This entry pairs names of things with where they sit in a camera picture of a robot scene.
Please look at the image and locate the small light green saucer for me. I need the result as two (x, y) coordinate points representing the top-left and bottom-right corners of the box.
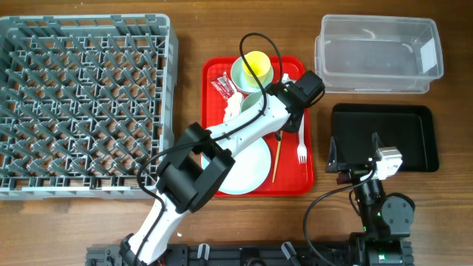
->
(231, 57), (273, 95)

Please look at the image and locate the clear plastic bin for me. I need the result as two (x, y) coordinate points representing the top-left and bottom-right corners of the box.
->
(314, 14), (444, 94)

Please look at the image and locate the large light blue plate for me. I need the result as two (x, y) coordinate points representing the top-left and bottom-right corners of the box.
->
(219, 137), (271, 195)

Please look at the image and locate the yellow plastic cup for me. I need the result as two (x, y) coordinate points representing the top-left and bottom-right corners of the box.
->
(242, 51), (272, 86)

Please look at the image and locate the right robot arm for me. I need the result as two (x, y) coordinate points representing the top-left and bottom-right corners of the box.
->
(326, 132), (415, 266)

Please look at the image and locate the wooden chopstick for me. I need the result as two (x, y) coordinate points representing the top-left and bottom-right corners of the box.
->
(272, 131), (283, 183)

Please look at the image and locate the white plastic fork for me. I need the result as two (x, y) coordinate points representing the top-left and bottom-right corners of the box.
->
(296, 117), (307, 164)

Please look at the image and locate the black plastic tray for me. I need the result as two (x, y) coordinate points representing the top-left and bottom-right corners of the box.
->
(331, 103), (439, 172)

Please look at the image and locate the crumpled white napkin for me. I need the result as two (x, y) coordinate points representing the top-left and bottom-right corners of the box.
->
(223, 92), (244, 123)

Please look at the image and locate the light green bowl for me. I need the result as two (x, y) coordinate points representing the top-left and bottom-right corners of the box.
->
(240, 92), (264, 113)

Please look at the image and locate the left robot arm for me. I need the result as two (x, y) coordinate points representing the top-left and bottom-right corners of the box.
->
(119, 70), (325, 265)

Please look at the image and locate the red sauce packet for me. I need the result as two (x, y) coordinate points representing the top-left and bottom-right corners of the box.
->
(211, 72), (237, 101)

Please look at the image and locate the red plastic tray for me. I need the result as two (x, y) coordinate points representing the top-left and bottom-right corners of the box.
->
(200, 56), (315, 197)

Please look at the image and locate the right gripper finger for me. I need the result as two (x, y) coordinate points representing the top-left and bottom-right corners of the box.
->
(371, 132), (384, 160)
(327, 136), (337, 166)

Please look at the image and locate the grey dishwasher rack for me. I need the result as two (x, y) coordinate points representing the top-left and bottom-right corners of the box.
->
(1, 13), (178, 201)

